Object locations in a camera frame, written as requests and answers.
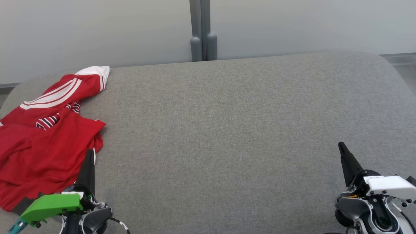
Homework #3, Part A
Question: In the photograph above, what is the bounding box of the red shorts white waistband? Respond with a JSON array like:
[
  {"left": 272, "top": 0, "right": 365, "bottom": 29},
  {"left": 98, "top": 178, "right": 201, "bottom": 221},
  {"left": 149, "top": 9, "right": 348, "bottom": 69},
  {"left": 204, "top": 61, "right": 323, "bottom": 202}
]
[{"left": 0, "top": 110, "right": 106, "bottom": 212}]

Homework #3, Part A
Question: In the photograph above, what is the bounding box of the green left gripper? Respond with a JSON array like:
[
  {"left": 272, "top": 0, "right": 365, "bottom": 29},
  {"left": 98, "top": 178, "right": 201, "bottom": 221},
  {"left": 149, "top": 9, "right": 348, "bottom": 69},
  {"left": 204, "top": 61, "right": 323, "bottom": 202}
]
[{"left": 20, "top": 149, "right": 95, "bottom": 227}]

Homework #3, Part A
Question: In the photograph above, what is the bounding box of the grey partition post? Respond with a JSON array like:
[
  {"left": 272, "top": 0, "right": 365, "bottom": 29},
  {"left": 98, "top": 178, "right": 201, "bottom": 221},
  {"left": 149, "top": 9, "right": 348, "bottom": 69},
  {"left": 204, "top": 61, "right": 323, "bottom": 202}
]
[
  {"left": 190, "top": 0, "right": 202, "bottom": 62},
  {"left": 202, "top": 0, "right": 217, "bottom": 61}
]

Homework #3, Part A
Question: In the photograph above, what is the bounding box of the red basketball jersey number 23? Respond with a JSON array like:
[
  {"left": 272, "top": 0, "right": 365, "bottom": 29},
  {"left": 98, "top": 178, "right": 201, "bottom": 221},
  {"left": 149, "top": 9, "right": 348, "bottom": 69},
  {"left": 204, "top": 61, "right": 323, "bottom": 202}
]
[{"left": 0, "top": 66, "right": 110, "bottom": 130}]

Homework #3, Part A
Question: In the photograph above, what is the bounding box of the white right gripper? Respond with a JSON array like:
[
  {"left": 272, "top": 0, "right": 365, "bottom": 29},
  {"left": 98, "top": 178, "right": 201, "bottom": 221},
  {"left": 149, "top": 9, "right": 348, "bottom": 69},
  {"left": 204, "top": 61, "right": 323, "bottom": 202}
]
[{"left": 338, "top": 142, "right": 416, "bottom": 200}]

